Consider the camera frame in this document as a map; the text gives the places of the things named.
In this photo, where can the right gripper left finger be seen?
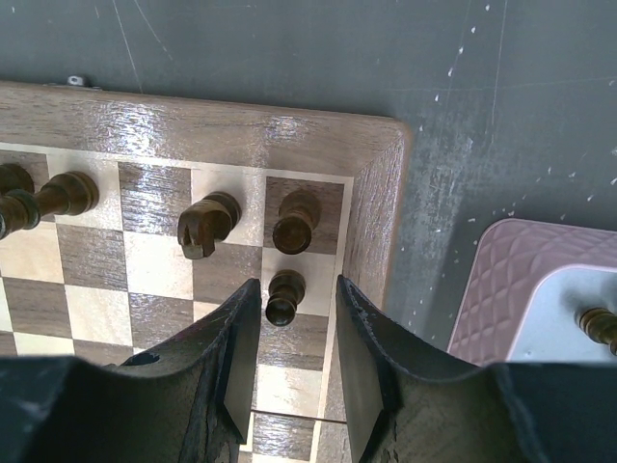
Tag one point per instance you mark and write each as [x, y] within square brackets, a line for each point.
[189, 398]

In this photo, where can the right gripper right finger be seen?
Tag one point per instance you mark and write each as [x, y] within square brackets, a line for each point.
[404, 399]

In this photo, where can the dark rook chess piece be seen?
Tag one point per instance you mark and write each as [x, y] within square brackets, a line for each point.
[299, 215]

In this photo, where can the wooden chess board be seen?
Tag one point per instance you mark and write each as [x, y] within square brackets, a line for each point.
[112, 282]

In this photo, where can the dark queen chess piece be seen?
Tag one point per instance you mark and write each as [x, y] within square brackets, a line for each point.
[71, 193]

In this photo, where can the dark pieces pile in tin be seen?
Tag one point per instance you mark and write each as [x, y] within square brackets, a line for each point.
[600, 326]

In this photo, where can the dark king chess piece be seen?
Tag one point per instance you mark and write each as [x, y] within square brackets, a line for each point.
[19, 210]

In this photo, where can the pink metal tin tray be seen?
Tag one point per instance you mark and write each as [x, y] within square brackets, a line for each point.
[512, 258]

